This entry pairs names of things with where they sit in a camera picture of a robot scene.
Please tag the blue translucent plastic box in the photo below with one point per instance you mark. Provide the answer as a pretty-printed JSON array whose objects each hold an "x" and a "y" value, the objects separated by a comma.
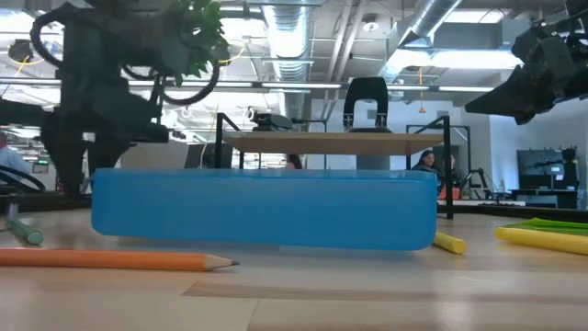
[{"x": 264, "y": 209}]

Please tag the black wall monitor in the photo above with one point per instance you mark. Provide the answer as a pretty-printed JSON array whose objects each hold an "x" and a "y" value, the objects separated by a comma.
[{"x": 544, "y": 167}]

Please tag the green leafy plant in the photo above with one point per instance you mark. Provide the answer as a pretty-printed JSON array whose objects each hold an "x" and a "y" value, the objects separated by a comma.
[{"x": 202, "y": 41}]

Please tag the black arched robot arm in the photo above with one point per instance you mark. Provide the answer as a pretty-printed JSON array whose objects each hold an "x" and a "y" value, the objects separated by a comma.
[{"x": 366, "y": 92}]

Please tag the short yellow crayon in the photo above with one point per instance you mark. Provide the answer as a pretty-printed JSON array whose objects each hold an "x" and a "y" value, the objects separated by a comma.
[{"x": 451, "y": 243}]

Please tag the yellow hanging pendant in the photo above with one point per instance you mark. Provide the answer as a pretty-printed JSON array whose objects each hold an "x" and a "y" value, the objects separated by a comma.
[{"x": 421, "y": 109}]

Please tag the person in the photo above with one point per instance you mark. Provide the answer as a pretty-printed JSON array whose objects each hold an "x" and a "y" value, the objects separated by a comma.
[
  {"x": 294, "y": 162},
  {"x": 426, "y": 162},
  {"x": 11, "y": 161},
  {"x": 453, "y": 166}
]

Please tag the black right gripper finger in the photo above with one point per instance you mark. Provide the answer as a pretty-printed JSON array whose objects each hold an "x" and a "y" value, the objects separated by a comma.
[{"x": 510, "y": 99}]

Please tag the silver smooth ceiling duct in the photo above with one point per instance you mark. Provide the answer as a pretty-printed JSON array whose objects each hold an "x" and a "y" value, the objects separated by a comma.
[{"x": 420, "y": 27}]

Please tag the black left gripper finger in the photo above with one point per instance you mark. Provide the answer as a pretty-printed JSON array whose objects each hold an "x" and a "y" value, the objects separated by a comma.
[
  {"x": 66, "y": 161},
  {"x": 103, "y": 154}
]

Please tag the wooden table with black legs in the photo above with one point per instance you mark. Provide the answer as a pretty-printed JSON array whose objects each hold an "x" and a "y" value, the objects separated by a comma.
[{"x": 331, "y": 143}]

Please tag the green marker pen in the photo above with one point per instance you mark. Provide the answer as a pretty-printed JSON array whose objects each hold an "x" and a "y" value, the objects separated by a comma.
[{"x": 25, "y": 231}]

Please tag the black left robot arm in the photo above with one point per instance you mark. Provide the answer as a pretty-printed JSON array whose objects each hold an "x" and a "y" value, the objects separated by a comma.
[{"x": 92, "y": 50}]

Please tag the yellow highlighter pen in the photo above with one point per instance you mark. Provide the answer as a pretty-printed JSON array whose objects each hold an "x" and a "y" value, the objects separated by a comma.
[{"x": 542, "y": 240}]

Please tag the silver ribbed ceiling duct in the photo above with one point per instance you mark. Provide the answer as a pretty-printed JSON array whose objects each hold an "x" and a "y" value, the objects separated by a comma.
[{"x": 288, "y": 41}]

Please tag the orange wooden pencil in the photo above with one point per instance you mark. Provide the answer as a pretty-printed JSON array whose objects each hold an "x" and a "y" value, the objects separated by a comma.
[{"x": 105, "y": 259}]

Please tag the black camera device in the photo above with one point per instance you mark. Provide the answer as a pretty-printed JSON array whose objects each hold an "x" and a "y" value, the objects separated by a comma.
[{"x": 272, "y": 122}]

